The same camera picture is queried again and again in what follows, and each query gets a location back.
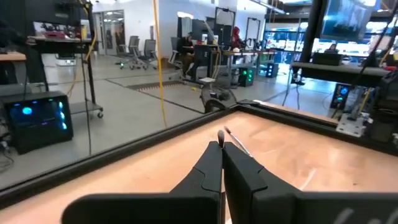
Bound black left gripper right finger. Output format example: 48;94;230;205
222;141;398;224

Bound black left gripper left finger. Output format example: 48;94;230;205
61;141;224;224

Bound computer tower green lights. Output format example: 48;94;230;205
238;65;257;88

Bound silver mounting plate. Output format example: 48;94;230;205
335;113;371;138

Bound computer tower blue lights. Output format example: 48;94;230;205
0;90;75;156
265;62;280;79
330;82;353;111

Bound person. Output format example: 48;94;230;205
176;30;201;80
229;26;247;50

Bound grey office chair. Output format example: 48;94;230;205
136;39;159;71
119;35;141;70

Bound black wheeled cart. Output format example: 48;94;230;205
26;0;105;119

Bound large display screen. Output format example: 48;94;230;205
320;0;382;44

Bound black aluminium table frame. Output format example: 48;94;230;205
0;98;398;210

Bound yellow hanging cable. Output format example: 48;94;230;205
151;0;169;128

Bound black vertical post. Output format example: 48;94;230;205
298;0;325;63

